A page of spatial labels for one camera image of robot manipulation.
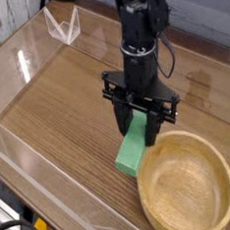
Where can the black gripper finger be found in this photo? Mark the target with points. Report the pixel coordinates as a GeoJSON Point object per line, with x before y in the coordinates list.
{"type": "Point", "coordinates": [123, 115]}
{"type": "Point", "coordinates": [154, 121]}

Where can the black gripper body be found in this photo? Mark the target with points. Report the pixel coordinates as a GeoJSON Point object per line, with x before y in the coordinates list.
{"type": "Point", "coordinates": [140, 87]}

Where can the green rectangular block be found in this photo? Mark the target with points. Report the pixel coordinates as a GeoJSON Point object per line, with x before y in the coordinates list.
{"type": "Point", "coordinates": [132, 149]}

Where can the brown wooden bowl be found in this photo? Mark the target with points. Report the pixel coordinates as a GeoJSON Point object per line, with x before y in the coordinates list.
{"type": "Point", "coordinates": [184, 184]}

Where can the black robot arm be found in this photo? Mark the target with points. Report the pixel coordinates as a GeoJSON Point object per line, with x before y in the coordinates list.
{"type": "Point", "coordinates": [143, 22]}

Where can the clear acrylic corner bracket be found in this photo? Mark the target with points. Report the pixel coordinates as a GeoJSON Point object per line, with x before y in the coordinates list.
{"type": "Point", "coordinates": [66, 32]}

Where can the clear acrylic front wall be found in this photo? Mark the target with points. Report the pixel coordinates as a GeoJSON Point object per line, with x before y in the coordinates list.
{"type": "Point", "coordinates": [62, 202]}

